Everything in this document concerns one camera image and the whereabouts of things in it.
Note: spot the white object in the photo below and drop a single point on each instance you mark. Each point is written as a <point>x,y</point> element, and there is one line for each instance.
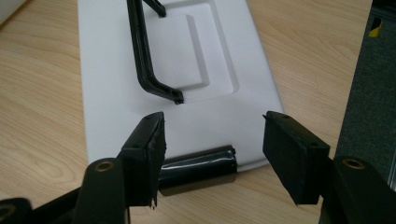
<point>7,7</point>

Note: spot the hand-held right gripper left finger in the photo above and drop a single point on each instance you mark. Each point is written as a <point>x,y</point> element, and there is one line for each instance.
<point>144,161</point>

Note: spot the white plastic box lid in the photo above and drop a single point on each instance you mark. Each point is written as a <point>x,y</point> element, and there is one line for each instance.
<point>118,77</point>

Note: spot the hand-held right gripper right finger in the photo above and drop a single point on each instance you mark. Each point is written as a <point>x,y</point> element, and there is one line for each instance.
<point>292,155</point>

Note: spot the black cylindrical object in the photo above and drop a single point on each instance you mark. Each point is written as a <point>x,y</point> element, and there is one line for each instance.
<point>196,172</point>

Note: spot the yellow and black object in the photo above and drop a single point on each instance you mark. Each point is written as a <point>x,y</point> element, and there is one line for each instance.
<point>375,29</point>

